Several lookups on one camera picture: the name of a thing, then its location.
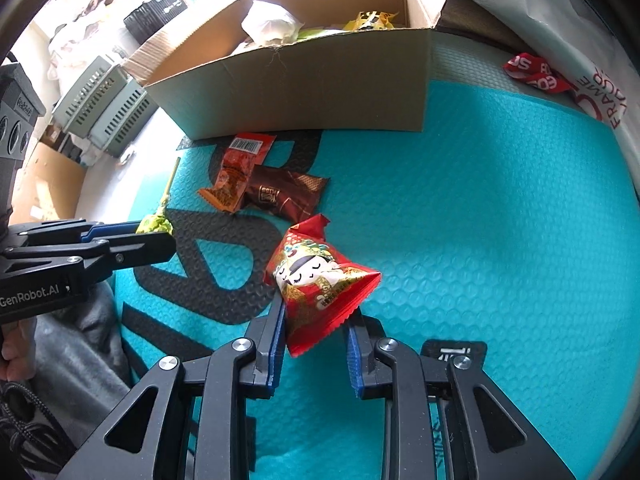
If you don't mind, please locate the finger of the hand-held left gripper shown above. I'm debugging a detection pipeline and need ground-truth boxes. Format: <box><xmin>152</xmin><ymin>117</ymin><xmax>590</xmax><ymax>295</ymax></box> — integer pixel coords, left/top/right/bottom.
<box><xmin>2</xmin><ymin>232</ymin><xmax>177</xmax><ymax>286</ymax></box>
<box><xmin>10</xmin><ymin>218</ymin><xmax>140</xmax><ymax>252</ymax></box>

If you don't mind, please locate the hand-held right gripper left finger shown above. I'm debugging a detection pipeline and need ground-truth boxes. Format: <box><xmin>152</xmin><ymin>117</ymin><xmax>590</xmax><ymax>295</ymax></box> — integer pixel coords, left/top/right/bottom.
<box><xmin>62</xmin><ymin>295</ymin><xmax>288</xmax><ymax>480</ymax></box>

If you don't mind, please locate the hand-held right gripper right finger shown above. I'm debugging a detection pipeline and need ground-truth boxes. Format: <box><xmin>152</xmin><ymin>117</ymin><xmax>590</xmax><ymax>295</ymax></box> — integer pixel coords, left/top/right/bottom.
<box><xmin>346</xmin><ymin>314</ymin><xmax>576</xmax><ymax>480</ymax></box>

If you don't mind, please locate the green lollipop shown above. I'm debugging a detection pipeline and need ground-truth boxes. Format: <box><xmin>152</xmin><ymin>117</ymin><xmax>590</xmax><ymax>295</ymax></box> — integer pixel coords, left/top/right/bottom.
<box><xmin>135</xmin><ymin>157</ymin><xmax>182</xmax><ymax>236</ymax></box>

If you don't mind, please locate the red cartoon snack packet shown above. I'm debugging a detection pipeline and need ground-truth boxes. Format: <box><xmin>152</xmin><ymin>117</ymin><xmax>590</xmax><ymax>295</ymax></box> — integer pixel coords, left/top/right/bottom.
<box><xmin>264</xmin><ymin>213</ymin><xmax>383</xmax><ymax>358</ymax></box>

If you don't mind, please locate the cardboard box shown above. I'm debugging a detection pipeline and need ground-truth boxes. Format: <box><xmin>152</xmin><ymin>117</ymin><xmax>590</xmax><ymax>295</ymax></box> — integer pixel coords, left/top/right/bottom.
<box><xmin>122</xmin><ymin>0</ymin><xmax>458</xmax><ymax>142</ymax></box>

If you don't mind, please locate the clear plastic snack bag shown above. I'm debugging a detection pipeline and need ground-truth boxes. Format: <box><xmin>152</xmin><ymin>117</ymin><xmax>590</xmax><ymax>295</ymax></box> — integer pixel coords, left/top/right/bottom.
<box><xmin>241</xmin><ymin>0</ymin><xmax>341</xmax><ymax>47</ymax></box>

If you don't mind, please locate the person's left hand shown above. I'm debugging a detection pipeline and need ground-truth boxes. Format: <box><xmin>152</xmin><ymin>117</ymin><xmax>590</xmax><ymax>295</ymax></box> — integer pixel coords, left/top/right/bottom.
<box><xmin>0</xmin><ymin>320</ymin><xmax>37</xmax><ymax>382</ymax></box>

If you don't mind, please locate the flat cardboard sheet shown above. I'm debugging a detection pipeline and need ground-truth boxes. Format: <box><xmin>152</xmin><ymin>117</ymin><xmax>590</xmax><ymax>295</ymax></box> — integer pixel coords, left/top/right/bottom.
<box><xmin>14</xmin><ymin>142</ymin><xmax>89</xmax><ymax>224</ymax></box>

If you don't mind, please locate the orange barcode snack packet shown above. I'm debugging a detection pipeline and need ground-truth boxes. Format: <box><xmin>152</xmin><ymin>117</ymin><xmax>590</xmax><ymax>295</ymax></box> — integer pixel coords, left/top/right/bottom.
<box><xmin>197</xmin><ymin>132</ymin><xmax>277</xmax><ymax>213</ymax></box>

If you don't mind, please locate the brown glossy snack packet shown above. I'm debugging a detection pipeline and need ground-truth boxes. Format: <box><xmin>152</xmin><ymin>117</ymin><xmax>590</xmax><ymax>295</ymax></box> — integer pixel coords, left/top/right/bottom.
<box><xmin>239</xmin><ymin>162</ymin><xmax>331</xmax><ymax>223</ymax></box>

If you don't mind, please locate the teal printed mat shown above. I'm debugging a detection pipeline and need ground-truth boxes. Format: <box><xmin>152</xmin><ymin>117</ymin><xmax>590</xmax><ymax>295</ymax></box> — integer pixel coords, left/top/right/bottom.
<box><xmin>115</xmin><ymin>77</ymin><xmax>640</xmax><ymax>480</ymax></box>

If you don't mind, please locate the pile of white bags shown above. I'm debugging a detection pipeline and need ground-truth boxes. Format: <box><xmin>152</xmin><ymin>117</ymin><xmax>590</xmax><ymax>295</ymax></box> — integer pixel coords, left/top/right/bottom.
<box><xmin>46</xmin><ymin>7</ymin><xmax>127</xmax><ymax>73</ymax></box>

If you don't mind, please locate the yellow snack packet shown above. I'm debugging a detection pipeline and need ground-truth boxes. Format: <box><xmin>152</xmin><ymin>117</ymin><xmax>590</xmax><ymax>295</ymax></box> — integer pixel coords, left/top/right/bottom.
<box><xmin>342</xmin><ymin>9</ymin><xmax>402</xmax><ymax>32</ymax></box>

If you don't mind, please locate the red crumpled wrapper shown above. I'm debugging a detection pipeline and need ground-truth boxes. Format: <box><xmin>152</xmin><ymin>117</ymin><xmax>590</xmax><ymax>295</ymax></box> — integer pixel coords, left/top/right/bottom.
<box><xmin>502</xmin><ymin>51</ymin><xmax>577</xmax><ymax>96</ymax></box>

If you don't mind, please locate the grey plastic bag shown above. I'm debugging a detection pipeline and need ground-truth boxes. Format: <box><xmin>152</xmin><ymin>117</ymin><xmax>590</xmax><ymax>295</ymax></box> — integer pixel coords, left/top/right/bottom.
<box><xmin>457</xmin><ymin>0</ymin><xmax>640</xmax><ymax>133</ymax></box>

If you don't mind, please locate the black braided strap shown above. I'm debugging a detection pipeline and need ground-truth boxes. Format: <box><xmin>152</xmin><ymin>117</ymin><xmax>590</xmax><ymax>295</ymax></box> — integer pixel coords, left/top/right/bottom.
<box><xmin>0</xmin><ymin>380</ymin><xmax>53</xmax><ymax>463</ymax></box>

